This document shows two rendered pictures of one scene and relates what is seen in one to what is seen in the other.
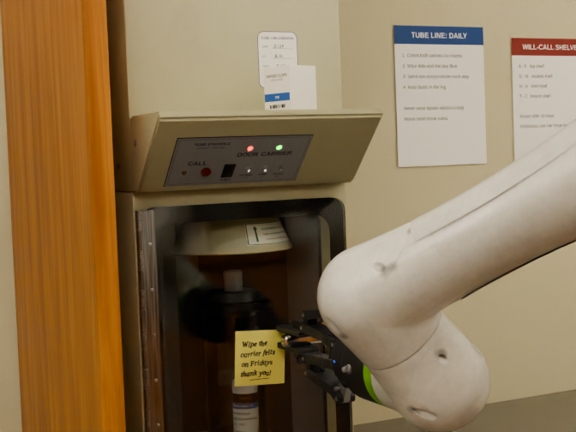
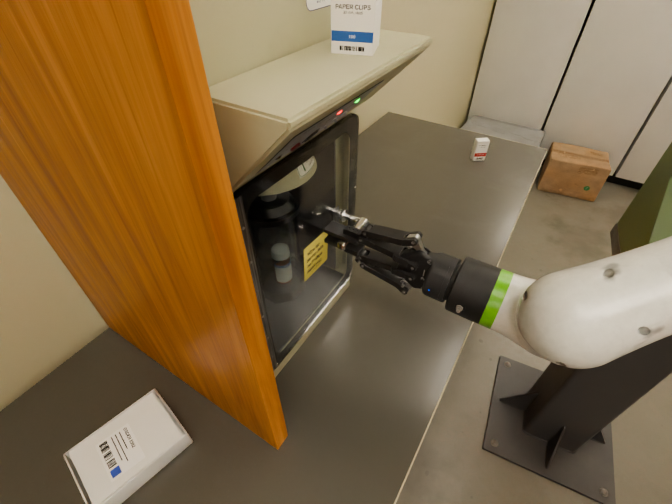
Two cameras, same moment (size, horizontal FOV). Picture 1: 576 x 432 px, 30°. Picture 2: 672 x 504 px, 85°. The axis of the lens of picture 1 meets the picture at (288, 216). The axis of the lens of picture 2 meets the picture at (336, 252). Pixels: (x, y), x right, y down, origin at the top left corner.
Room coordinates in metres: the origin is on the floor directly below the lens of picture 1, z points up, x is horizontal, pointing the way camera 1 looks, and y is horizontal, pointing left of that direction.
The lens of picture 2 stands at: (1.05, 0.28, 1.63)
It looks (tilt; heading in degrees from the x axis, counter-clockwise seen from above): 43 degrees down; 328
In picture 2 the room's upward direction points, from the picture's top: straight up
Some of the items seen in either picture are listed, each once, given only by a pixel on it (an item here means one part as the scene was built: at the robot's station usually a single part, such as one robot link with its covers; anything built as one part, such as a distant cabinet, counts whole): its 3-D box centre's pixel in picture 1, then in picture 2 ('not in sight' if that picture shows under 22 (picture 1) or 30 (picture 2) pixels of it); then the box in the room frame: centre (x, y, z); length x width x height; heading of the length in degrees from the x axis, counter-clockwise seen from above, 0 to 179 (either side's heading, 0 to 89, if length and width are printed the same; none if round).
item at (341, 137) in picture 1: (259, 149); (334, 103); (1.43, 0.03, 1.46); 0.32 x 0.11 x 0.10; 116
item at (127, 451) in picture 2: not in sight; (130, 448); (1.43, 0.45, 0.96); 0.16 x 0.12 x 0.04; 104
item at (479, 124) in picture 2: not in sight; (495, 150); (2.72, -2.35, 0.17); 0.60 x 0.42 x 0.33; 24
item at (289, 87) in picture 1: (290, 89); (356, 20); (1.46, -0.01, 1.54); 0.05 x 0.05 x 0.06; 44
